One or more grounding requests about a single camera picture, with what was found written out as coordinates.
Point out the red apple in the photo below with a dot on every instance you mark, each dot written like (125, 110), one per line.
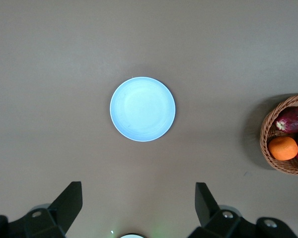
(294, 119)

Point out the orange mandarin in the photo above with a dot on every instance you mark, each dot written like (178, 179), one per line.
(283, 148)

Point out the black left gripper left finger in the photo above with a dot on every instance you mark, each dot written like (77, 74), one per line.
(39, 223)

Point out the brown wicker basket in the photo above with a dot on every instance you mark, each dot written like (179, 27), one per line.
(283, 167)

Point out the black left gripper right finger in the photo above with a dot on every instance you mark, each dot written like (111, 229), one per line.
(221, 223)

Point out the blue round plate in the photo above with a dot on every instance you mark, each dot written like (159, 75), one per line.
(142, 109)

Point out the brown table cover sheet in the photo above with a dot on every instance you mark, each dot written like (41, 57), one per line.
(64, 74)

